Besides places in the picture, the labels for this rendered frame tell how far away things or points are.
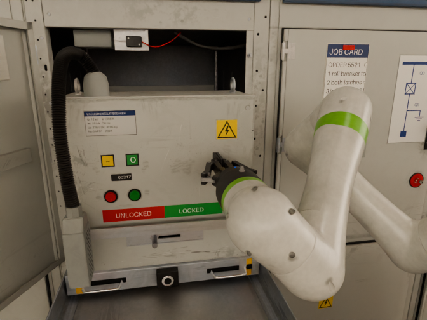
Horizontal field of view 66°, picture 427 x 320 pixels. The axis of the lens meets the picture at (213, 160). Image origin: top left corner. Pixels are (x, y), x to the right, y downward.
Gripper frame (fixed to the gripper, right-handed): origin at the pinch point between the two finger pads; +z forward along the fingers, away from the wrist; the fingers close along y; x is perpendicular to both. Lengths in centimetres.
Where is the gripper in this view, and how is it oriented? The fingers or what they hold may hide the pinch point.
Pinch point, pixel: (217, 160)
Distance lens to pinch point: 84.3
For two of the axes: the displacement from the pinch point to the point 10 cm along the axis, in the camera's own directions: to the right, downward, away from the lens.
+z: -1.8, -2.7, 9.5
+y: 9.8, -0.5, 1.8
